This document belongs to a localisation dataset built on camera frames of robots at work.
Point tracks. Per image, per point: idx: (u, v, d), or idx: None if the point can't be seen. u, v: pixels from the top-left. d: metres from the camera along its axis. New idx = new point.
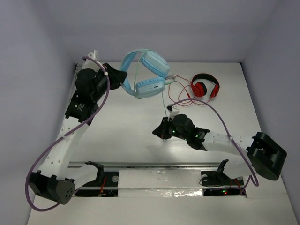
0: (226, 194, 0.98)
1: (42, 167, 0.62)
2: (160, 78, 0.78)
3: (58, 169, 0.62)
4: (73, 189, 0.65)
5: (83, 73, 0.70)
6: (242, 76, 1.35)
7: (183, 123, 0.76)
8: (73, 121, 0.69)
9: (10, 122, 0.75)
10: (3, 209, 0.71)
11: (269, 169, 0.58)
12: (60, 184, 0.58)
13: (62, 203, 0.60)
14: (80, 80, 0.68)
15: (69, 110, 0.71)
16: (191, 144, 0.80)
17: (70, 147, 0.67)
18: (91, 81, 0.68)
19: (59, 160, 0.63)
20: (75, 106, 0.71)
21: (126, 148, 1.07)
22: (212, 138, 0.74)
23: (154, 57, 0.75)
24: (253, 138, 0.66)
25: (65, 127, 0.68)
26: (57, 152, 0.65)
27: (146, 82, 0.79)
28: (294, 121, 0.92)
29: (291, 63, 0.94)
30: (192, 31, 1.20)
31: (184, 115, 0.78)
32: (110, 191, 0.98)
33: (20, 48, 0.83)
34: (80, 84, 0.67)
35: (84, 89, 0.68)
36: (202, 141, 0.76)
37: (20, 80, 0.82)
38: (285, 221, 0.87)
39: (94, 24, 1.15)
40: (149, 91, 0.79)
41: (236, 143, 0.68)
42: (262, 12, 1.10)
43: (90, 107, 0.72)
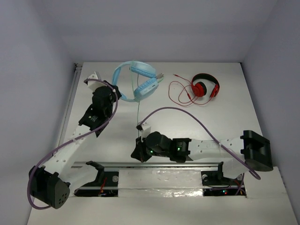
0: (226, 194, 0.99)
1: (48, 163, 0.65)
2: (153, 78, 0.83)
3: (62, 168, 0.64)
4: (67, 196, 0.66)
5: (100, 90, 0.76)
6: (242, 76, 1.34)
7: (158, 144, 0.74)
8: (84, 128, 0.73)
9: (10, 123, 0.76)
10: (3, 209, 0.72)
11: (264, 164, 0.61)
12: (59, 184, 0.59)
13: (54, 206, 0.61)
14: (97, 96, 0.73)
15: (83, 121, 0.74)
16: (176, 159, 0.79)
17: (77, 150, 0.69)
18: (106, 98, 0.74)
19: (64, 160, 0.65)
20: (89, 117, 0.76)
21: (125, 148, 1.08)
22: (199, 149, 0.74)
23: (142, 63, 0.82)
24: (241, 138, 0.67)
25: (76, 132, 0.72)
26: (64, 152, 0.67)
27: (144, 85, 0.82)
28: (294, 121, 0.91)
29: (291, 63, 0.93)
30: (192, 30, 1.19)
31: (157, 134, 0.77)
32: (110, 191, 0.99)
33: (20, 49, 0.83)
34: (96, 99, 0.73)
35: (99, 103, 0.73)
36: (188, 154, 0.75)
37: (20, 81, 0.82)
38: (285, 221, 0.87)
39: (93, 24, 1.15)
40: (148, 93, 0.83)
41: (228, 148, 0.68)
42: (263, 11, 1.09)
43: (102, 119, 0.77)
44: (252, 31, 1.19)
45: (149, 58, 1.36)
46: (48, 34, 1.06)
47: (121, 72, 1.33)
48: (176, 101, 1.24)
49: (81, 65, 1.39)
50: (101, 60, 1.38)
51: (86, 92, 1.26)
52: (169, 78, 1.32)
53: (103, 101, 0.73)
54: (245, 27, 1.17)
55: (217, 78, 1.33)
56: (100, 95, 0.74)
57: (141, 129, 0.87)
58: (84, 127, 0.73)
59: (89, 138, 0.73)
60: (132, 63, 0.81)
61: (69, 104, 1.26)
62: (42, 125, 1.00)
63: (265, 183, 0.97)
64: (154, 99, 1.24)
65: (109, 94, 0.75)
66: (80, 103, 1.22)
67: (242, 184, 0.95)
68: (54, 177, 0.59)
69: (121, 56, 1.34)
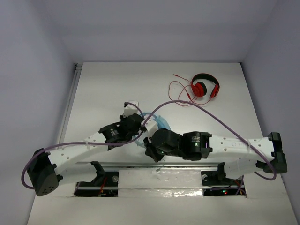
0: (226, 194, 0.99)
1: (53, 153, 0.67)
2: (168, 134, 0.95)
3: (62, 163, 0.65)
4: (52, 189, 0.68)
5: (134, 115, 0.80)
6: (242, 76, 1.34)
7: (165, 141, 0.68)
8: (101, 138, 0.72)
9: (10, 123, 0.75)
10: (3, 208, 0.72)
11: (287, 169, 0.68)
12: (50, 177, 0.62)
13: (36, 192, 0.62)
14: (131, 118, 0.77)
15: (104, 130, 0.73)
16: (190, 157, 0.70)
17: (84, 154, 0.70)
18: (137, 123, 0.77)
19: (68, 156, 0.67)
20: (111, 130, 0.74)
21: (125, 148, 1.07)
22: (222, 147, 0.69)
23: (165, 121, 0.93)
24: (270, 141, 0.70)
25: (92, 137, 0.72)
26: (71, 149, 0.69)
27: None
28: (294, 122, 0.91)
29: (291, 63, 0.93)
30: (192, 31, 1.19)
31: (163, 131, 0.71)
32: (110, 191, 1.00)
33: (20, 48, 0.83)
34: (131, 120, 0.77)
35: (131, 123, 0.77)
36: (210, 152, 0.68)
37: (20, 81, 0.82)
38: (285, 221, 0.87)
39: (93, 24, 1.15)
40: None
41: (258, 149, 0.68)
42: (263, 11, 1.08)
43: (120, 139, 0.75)
44: (252, 31, 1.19)
45: (149, 58, 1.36)
46: (48, 34, 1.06)
47: (121, 73, 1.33)
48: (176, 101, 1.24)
49: (81, 65, 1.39)
50: (101, 60, 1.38)
51: (86, 92, 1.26)
52: (169, 78, 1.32)
53: (134, 124, 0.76)
54: (245, 26, 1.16)
55: (217, 77, 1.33)
56: (135, 118, 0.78)
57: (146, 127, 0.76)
58: (101, 137, 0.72)
59: (99, 149, 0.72)
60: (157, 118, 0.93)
61: (69, 104, 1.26)
62: (42, 125, 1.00)
63: (265, 182, 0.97)
64: (154, 98, 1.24)
65: (141, 123, 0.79)
66: (80, 103, 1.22)
67: (242, 184, 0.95)
68: (50, 168, 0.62)
69: (121, 56, 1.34)
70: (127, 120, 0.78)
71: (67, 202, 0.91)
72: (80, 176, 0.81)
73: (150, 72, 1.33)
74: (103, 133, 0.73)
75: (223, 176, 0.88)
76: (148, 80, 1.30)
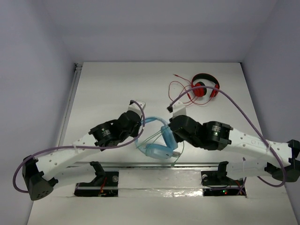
0: (226, 194, 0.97)
1: (42, 158, 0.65)
2: (171, 148, 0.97)
3: (49, 170, 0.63)
4: (48, 193, 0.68)
5: (130, 112, 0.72)
6: (242, 76, 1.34)
7: (183, 125, 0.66)
8: (91, 140, 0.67)
9: (10, 123, 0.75)
10: (3, 209, 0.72)
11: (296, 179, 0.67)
12: (39, 184, 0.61)
13: (30, 198, 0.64)
14: (125, 116, 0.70)
15: (95, 130, 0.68)
16: (205, 146, 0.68)
17: (72, 159, 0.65)
18: (131, 122, 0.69)
19: (55, 163, 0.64)
20: (102, 129, 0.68)
21: (125, 148, 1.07)
22: (242, 142, 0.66)
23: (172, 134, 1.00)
24: (289, 147, 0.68)
25: (81, 140, 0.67)
26: (60, 154, 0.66)
27: (161, 147, 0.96)
28: (294, 122, 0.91)
29: (291, 63, 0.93)
30: (192, 30, 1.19)
31: (183, 116, 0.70)
32: (110, 191, 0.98)
33: (20, 48, 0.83)
34: (123, 117, 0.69)
35: (123, 122, 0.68)
36: (228, 144, 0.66)
37: (20, 81, 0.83)
38: (285, 221, 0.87)
39: (93, 24, 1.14)
40: (160, 155, 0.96)
41: (275, 153, 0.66)
42: (263, 11, 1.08)
43: (114, 139, 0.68)
44: (252, 31, 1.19)
45: (149, 58, 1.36)
46: (48, 34, 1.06)
47: (121, 72, 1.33)
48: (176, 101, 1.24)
49: (81, 65, 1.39)
50: (101, 60, 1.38)
51: (86, 92, 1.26)
52: (169, 78, 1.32)
53: (128, 123, 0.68)
54: (245, 26, 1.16)
55: (217, 77, 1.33)
56: (129, 116, 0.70)
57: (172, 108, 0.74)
58: (92, 138, 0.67)
59: (90, 152, 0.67)
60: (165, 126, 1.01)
61: (69, 104, 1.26)
62: (42, 125, 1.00)
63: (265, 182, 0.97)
64: (154, 98, 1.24)
65: (137, 122, 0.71)
66: (80, 103, 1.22)
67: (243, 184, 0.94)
68: (37, 176, 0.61)
69: (121, 56, 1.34)
70: (120, 117, 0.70)
71: (67, 202, 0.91)
72: (77, 177, 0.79)
73: (150, 72, 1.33)
74: (93, 135, 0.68)
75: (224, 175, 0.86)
76: (148, 80, 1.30)
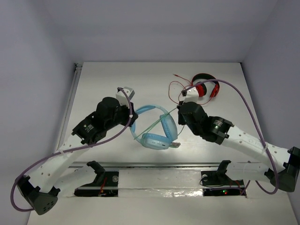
0: (226, 194, 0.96)
1: (33, 174, 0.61)
2: (169, 138, 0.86)
3: (45, 183, 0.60)
4: (54, 203, 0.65)
5: (108, 98, 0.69)
6: (242, 76, 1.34)
7: (192, 111, 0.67)
8: (76, 140, 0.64)
9: (10, 123, 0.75)
10: (4, 209, 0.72)
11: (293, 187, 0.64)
12: (39, 198, 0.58)
13: (38, 213, 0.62)
14: (102, 104, 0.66)
15: (77, 129, 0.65)
16: (205, 136, 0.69)
17: (64, 165, 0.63)
18: (111, 109, 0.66)
19: (48, 174, 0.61)
20: (85, 125, 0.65)
21: (125, 148, 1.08)
22: (239, 138, 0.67)
23: (172, 123, 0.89)
24: (288, 153, 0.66)
25: (67, 143, 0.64)
26: (50, 163, 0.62)
27: (157, 136, 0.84)
28: (294, 121, 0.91)
29: (291, 63, 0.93)
30: (192, 31, 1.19)
31: (194, 103, 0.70)
32: (110, 191, 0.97)
33: (20, 48, 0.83)
34: (101, 108, 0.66)
35: (101, 112, 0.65)
36: (225, 138, 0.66)
37: (20, 81, 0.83)
38: (285, 221, 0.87)
39: (93, 24, 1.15)
40: (155, 145, 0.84)
41: (271, 155, 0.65)
42: (263, 11, 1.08)
43: (100, 131, 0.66)
44: (252, 31, 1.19)
45: (149, 58, 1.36)
46: (48, 34, 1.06)
47: (121, 72, 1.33)
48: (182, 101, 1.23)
49: (81, 65, 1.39)
50: (101, 60, 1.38)
51: (86, 92, 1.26)
52: (169, 78, 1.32)
53: (107, 110, 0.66)
54: (245, 26, 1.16)
55: (217, 77, 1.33)
56: (106, 104, 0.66)
57: (185, 95, 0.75)
58: (77, 138, 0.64)
59: (80, 152, 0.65)
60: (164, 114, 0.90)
61: (69, 104, 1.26)
62: (42, 125, 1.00)
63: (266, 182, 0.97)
64: (154, 98, 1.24)
65: (116, 107, 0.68)
66: (80, 103, 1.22)
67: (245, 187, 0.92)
68: (34, 192, 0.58)
69: (121, 56, 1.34)
70: (98, 108, 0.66)
71: (67, 202, 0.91)
72: (78, 179, 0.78)
73: (150, 72, 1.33)
74: (77, 133, 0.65)
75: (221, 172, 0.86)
76: (148, 80, 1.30)
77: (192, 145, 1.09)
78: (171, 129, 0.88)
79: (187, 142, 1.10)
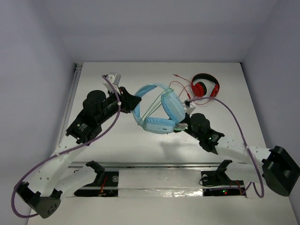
0: (226, 194, 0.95)
1: (31, 180, 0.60)
2: (172, 121, 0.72)
3: (44, 187, 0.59)
4: (57, 205, 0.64)
5: (93, 93, 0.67)
6: (242, 76, 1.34)
7: (201, 124, 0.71)
8: (71, 140, 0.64)
9: (10, 123, 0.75)
10: (3, 209, 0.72)
11: (282, 185, 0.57)
12: (41, 203, 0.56)
13: (42, 217, 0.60)
14: (89, 101, 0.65)
15: (71, 129, 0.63)
16: (203, 145, 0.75)
17: (62, 167, 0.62)
18: (100, 104, 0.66)
19: (47, 177, 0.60)
20: (78, 125, 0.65)
21: (125, 149, 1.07)
22: (226, 144, 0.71)
23: (176, 102, 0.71)
24: (269, 151, 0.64)
25: (62, 145, 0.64)
26: (47, 167, 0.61)
27: (156, 120, 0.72)
28: (294, 121, 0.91)
29: (291, 64, 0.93)
30: (192, 31, 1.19)
31: (201, 115, 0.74)
32: (110, 191, 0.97)
33: (20, 48, 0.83)
34: (87, 105, 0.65)
35: (89, 111, 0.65)
36: (215, 145, 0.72)
37: (20, 81, 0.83)
38: (285, 221, 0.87)
39: (93, 24, 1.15)
40: (156, 130, 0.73)
41: (251, 153, 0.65)
42: (263, 11, 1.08)
43: (93, 130, 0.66)
44: (252, 31, 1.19)
45: (149, 58, 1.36)
46: (48, 34, 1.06)
47: (121, 72, 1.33)
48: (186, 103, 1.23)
49: (82, 65, 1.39)
50: (100, 60, 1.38)
51: (86, 92, 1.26)
52: (169, 78, 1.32)
53: (94, 107, 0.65)
54: (245, 26, 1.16)
55: (217, 77, 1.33)
56: (92, 100, 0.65)
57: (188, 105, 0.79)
58: (72, 138, 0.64)
59: (77, 152, 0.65)
60: (166, 91, 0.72)
61: (69, 104, 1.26)
62: (42, 125, 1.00)
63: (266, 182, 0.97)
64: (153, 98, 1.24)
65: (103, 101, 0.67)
66: (80, 103, 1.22)
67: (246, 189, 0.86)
68: (35, 198, 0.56)
69: (121, 56, 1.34)
70: (85, 106, 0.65)
71: (67, 202, 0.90)
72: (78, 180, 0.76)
73: (150, 72, 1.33)
74: (72, 133, 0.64)
75: (223, 170, 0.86)
76: (148, 80, 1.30)
77: (192, 145, 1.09)
78: (175, 111, 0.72)
79: (187, 142, 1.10)
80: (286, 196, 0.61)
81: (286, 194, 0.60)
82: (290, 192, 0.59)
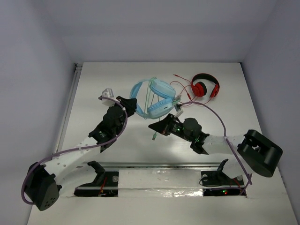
0: (226, 194, 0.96)
1: (48, 164, 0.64)
2: (168, 99, 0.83)
3: (59, 172, 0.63)
4: (53, 202, 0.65)
5: (112, 109, 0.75)
6: (242, 76, 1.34)
7: (193, 129, 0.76)
8: (92, 141, 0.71)
9: (10, 123, 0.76)
10: (3, 209, 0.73)
11: (262, 164, 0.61)
12: (52, 186, 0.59)
13: (39, 207, 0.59)
14: (108, 116, 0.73)
15: (93, 133, 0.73)
16: (194, 148, 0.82)
17: (78, 161, 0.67)
18: (117, 119, 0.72)
19: (64, 164, 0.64)
20: (100, 132, 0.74)
21: (125, 149, 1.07)
22: (210, 141, 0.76)
23: (162, 84, 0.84)
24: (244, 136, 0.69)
25: (83, 142, 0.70)
26: (67, 157, 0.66)
27: (156, 105, 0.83)
28: (294, 121, 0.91)
29: (291, 63, 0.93)
30: (192, 31, 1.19)
31: (191, 119, 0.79)
32: (110, 191, 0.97)
33: (20, 48, 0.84)
34: (108, 118, 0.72)
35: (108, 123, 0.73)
36: (202, 145, 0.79)
37: (20, 81, 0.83)
38: (285, 221, 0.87)
39: (93, 24, 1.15)
40: (160, 113, 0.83)
41: (229, 142, 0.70)
42: (263, 11, 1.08)
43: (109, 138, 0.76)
44: (252, 32, 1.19)
45: (148, 58, 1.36)
46: (48, 34, 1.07)
47: (121, 72, 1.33)
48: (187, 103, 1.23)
49: (81, 65, 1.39)
50: (100, 60, 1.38)
51: (86, 92, 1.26)
52: (169, 78, 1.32)
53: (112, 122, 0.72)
54: (245, 26, 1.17)
55: (217, 77, 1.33)
56: (112, 115, 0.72)
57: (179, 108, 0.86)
58: (92, 140, 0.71)
59: (93, 152, 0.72)
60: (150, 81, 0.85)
61: (69, 104, 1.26)
62: (42, 125, 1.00)
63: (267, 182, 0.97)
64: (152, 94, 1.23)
65: (120, 116, 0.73)
66: (80, 103, 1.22)
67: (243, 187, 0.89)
68: (49, 179, 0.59)
69: (121, 56, 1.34)
70: (105, 118, 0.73)
71: (67, 202, 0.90)
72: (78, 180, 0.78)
73: (149, 72, 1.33)
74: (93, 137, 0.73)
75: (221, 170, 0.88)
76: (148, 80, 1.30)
77: None
78: (166, 91, 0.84)
79: (186, 142, 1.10)
80: (270, 176, 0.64)
81: (270, 175, 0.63)
82: (273, 171, 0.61)
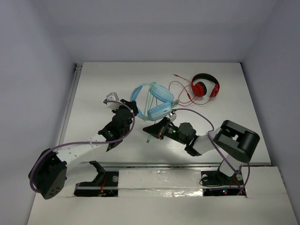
0: (226, 194, 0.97)
1: (61, 152, 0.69)
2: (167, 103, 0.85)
3: (71, 161, 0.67)
4: (57, 191, 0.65)
5: (122, 112, 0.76)
6: (242, 76, 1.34)
7: (189, 134, 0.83)
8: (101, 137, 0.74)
9: (10, 123, 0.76)
10: (4, 209, 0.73)
11: (235, 149, 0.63)
12: (62, 174, 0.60)
13: (45, 194, 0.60)
14: (117, 117, 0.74)
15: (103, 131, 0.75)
16: (188, 151, 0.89)
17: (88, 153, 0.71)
18: (125, 121, 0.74)
19: (75, 154, 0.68)
20: (108, 132, 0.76)
21: (125, 149, 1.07)
22: (197, 141, 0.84)
23: (162, 88, 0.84)
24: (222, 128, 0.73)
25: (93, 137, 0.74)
26: (78, 148, 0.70)
27: (156, 108, 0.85)
28: (294, 121, 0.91)
29: (291, 63, 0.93)
30: (192, 31, 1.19)
31: (186, 124, 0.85)
32: (110, 191, 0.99)
33: (21, 48, 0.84)
34: (117, 120, 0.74)
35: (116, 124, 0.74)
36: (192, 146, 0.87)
37: (20, 81, 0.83)
38: (285, 221, 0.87)
39: (93, 24, 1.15)
40: (160, 116, 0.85)
41: (209, 135, 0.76)
42: (263, 11, 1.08)
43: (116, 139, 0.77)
44: (252, 32, 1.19)
45: (148, 58, 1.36)
46: (48, 34, 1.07)
47: (120, 72, 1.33)
48: (186, 103, 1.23)
49: (81, 65, 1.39)
50: (100, 60, 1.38)
51: (86, 92, 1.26)
52: (169, 78, 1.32)
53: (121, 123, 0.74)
54: (245, 26, 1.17)
55: (216, 77, 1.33)
56: (122, 116, 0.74)
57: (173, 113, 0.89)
58: (101, 137, 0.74)
59: (101, 148, 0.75)
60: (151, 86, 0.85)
61: (69, 104, 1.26)
62: (42, 125, 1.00)
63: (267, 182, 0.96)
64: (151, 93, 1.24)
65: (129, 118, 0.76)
66: (79, 103, 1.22)
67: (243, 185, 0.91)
68: (61, 166, 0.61)
69: (121, 56, 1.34)
70: (114, 119, 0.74)
71: (67, 202, 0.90)
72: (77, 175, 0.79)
73: (149, 72, 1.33)
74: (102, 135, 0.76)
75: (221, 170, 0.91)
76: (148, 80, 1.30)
77: None
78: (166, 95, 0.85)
79: None
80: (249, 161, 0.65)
81: (248, 160, 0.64)
82: (248, 155, 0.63)
